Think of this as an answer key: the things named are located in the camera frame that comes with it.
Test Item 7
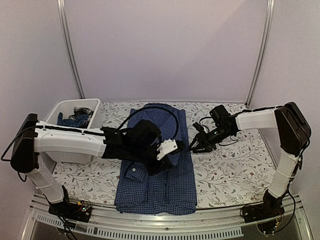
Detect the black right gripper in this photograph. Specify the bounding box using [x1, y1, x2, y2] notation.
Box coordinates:
[188, 125, 234, 153]

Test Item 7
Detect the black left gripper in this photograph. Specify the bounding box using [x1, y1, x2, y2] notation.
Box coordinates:
[129, 143, 174, 178]

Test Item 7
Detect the blue plaid button shirt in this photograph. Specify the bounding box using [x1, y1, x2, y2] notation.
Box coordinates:
[114, 103, 197, 215]

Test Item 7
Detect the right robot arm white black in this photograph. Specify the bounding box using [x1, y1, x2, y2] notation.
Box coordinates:
[188, 102, 312, 218]

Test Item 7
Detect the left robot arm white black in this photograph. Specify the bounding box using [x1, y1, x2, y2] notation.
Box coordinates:
[0, 113, 184, 217]

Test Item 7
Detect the white plastic laundry bin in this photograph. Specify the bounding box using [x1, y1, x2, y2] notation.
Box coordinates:
[45, 98, 102, 129]

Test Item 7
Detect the floral patterned table cloth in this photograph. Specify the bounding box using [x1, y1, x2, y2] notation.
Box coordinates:
[47, 100, 278, 210]

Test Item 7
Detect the teal blue garment in bin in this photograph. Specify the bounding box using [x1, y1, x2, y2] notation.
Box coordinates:
[56, 112, 92, 129]

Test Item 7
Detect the black white plaid garment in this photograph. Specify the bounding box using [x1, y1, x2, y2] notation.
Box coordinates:
[68, 106, 95, 121]

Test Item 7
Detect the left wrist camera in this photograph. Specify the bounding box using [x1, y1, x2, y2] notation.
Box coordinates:
[119, 102, 186, 161]

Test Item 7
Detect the aluminium front rail base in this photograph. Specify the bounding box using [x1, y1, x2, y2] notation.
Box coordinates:
[21, 193, 317, 240]

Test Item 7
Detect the right aluminium frame post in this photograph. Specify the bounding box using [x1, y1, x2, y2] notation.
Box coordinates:
[245, 0, 275, 108]

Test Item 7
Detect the aluminium frame post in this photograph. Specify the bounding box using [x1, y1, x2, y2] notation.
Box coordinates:
[56, 0, 86, 99]
[245, 0, 275, 108]

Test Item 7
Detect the left aluminium frame post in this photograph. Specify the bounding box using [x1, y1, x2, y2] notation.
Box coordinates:
[56, 0, 86, 99]

